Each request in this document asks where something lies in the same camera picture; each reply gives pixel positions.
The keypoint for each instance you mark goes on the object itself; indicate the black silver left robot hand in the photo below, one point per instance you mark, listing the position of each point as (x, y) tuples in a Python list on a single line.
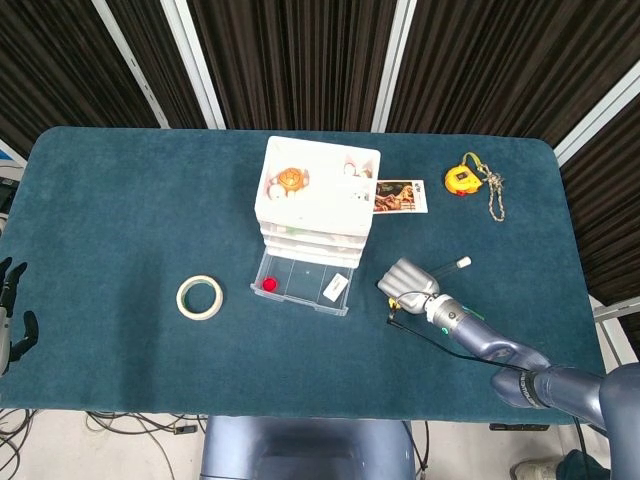
[(4, 330)]

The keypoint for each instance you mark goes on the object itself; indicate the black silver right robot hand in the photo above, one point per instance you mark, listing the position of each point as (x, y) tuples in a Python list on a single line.
[(407, 282)]

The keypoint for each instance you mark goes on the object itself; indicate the small yellow duck toy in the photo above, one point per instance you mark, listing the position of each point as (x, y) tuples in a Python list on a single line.
[(394, 302)]

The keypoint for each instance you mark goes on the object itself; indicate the clear drawer with red cap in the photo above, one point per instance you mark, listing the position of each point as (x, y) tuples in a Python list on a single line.
[(305, 282)]

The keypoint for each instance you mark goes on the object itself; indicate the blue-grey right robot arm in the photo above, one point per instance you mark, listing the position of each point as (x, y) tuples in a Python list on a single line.
[(550, 385)]

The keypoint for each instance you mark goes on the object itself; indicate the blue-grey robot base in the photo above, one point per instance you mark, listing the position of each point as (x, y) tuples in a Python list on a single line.
[(305, 450)]

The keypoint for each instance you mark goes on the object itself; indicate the clear drawer with die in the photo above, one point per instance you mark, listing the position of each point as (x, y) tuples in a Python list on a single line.
[(345, 231)]

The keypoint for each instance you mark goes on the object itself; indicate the white plastic drawer cabinet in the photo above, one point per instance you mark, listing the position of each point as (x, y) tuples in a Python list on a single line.
[(320, 205)]

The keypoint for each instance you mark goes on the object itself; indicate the clear plastic drawer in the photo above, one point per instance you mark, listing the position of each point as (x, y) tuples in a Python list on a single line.
[(280, 242)]

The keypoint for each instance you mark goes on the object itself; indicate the clear test tube white cap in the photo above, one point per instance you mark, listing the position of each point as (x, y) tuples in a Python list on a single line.
[(457, 264)]

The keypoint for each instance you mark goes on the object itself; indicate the small white eraser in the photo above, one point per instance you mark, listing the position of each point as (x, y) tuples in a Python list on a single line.
[(335, 287)]

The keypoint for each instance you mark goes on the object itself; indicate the printed photo card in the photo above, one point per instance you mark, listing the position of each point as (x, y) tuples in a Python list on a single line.
[(400, 197)]

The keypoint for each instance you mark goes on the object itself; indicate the small white dotted toy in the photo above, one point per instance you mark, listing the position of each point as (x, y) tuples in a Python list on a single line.
[(361, 196)]

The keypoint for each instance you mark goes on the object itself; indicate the yellow tape measure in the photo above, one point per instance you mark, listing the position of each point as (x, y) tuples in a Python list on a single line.
[(462, 180)]

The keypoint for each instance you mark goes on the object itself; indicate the red round cap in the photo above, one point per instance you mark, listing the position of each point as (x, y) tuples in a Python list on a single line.
[(270, 284)]

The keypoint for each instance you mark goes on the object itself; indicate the orange turtle toy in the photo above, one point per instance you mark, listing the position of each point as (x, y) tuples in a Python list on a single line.
[(291, 180)]

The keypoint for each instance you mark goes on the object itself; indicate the teal table cloth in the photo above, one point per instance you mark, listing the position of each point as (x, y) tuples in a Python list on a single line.
[(125, 225)]

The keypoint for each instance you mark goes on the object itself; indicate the beige masking tape roll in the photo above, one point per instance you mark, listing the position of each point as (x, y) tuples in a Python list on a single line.
[(181, 305)]

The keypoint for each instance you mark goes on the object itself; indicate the black power strip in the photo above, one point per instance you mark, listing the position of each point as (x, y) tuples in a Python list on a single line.
[(515, 426)]

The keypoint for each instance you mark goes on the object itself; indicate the black power adapter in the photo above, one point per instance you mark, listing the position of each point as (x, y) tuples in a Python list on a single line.
[(185, 429)]

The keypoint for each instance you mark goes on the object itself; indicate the dark green fabric bundle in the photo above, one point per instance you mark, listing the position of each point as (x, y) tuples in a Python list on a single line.
[(585, 467)]

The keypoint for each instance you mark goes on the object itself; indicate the white metal frame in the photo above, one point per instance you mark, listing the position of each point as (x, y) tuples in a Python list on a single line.
[(620, 311)]

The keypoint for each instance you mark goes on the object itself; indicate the white wall strip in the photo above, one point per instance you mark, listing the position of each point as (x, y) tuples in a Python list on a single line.
[(394, 65), (132, 65), (192, 60), (597, 115)]

